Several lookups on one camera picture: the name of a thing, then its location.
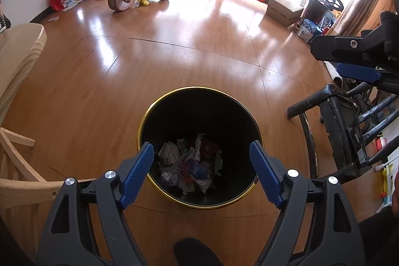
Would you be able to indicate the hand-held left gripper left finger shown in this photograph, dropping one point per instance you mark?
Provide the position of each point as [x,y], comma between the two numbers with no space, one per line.
[138,174]

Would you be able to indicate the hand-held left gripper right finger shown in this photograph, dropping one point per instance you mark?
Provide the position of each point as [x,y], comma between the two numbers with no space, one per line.
[266,175]

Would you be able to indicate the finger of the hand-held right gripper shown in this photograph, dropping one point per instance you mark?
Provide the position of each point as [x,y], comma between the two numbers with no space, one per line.
[358,71]
[343,48]

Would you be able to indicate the green carton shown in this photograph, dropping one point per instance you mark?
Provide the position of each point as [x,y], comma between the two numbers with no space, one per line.
[218,161]

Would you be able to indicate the clear wrapper with blue print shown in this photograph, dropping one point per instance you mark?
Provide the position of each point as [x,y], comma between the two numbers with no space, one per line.
[194,171]

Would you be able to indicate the red snack packet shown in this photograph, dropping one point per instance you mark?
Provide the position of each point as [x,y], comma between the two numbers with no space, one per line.
[210,149]

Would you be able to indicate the black bin with gold rim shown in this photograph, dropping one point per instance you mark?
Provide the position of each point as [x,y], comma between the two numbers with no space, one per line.
[202,116]

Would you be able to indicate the blue white patterned box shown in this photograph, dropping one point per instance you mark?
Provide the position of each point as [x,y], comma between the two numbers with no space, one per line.
[308,29]

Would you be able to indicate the black toy car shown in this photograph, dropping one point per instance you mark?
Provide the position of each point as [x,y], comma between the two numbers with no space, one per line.
[330,1]

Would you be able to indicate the black wooden chair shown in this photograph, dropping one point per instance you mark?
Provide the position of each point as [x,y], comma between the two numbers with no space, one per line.
[338,129]

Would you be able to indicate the cardboard box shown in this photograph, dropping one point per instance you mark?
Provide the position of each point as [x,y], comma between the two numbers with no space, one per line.
[283,9]

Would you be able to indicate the yellow toy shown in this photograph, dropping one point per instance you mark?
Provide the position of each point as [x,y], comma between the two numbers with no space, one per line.
[141,0]

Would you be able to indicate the light wooden table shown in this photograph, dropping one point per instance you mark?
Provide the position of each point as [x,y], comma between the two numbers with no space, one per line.
[18,44]

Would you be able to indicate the small dark card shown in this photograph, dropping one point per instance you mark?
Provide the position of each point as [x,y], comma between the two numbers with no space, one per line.
[53,18]

